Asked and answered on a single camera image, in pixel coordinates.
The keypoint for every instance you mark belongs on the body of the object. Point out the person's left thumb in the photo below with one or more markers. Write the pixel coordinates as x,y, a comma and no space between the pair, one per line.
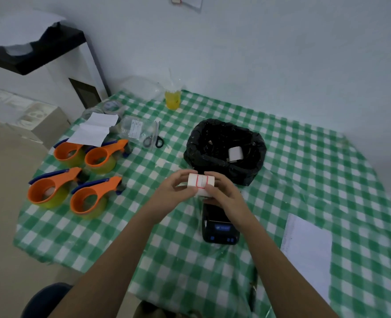
188,194

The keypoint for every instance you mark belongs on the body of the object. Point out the grey empty roll core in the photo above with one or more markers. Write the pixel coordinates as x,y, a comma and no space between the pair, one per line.
235,154

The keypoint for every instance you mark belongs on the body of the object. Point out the person's right thumb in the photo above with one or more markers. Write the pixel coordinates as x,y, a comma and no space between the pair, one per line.
212,196

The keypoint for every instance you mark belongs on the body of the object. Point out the person's right hand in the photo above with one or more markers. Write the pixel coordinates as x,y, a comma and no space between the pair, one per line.
230,201

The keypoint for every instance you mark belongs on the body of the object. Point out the clear plastic bag with parts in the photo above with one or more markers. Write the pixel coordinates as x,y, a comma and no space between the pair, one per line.
134,129

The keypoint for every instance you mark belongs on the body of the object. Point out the person's left hand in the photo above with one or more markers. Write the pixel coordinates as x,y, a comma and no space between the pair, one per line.
169,197

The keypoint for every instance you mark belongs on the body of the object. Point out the person's left forearm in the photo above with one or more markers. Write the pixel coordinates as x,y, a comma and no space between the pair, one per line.
115,261

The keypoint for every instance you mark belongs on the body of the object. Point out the white label roll red marks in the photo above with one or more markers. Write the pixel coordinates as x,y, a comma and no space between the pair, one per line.
201,182

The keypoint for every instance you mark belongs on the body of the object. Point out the small white paper sheet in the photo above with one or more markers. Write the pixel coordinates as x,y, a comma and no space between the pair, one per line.
92,129

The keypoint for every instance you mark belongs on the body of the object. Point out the person's right forearm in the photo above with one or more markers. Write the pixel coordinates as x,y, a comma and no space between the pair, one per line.
281,274

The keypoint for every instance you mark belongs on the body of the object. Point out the white cabinet with black top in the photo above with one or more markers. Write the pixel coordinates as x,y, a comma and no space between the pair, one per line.
49,69

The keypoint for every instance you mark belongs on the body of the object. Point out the green white checked tablecloth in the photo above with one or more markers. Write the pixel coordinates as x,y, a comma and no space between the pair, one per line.
314,182

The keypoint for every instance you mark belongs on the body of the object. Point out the dark blue stool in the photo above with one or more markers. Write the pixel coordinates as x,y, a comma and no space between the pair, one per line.
44,301

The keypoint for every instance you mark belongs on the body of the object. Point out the bin with black liner bag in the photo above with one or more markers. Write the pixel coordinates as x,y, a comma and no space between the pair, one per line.
215,152

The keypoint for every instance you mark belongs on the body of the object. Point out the black label printer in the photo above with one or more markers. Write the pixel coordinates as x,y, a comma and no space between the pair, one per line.
217,228

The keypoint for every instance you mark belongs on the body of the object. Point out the plastic bag of yellow drink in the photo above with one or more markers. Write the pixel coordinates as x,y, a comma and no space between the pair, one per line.
172,99

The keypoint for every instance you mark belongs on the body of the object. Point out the white paper on cabinet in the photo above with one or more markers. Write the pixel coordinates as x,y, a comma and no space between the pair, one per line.
16,31

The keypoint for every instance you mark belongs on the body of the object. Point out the clear tape roll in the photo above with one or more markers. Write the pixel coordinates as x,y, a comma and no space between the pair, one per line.
107,107

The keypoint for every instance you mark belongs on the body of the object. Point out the white foam packing block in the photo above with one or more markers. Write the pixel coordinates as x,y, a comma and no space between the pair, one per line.
23,115

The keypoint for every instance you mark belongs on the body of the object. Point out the large white paper sheet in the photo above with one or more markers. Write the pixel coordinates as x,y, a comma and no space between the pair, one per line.
308,254

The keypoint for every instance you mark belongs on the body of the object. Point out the orange tape dispenser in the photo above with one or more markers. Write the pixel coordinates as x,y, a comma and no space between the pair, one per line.
99,158
87,200
46,192
67,153

